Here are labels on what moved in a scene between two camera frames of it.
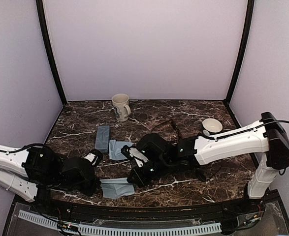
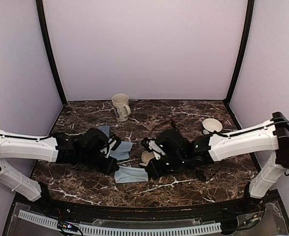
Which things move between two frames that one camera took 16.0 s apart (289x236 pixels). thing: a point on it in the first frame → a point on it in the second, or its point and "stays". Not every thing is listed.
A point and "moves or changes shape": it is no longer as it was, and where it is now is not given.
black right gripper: (142, 180) → (156, 171)
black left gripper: (88, 191) → (108, 170)
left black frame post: (40, 5) stays
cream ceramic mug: (122, 109) stays
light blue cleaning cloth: (114, 149) stays
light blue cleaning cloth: (113, 188) moves or changes shape
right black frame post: (246, 36) stays
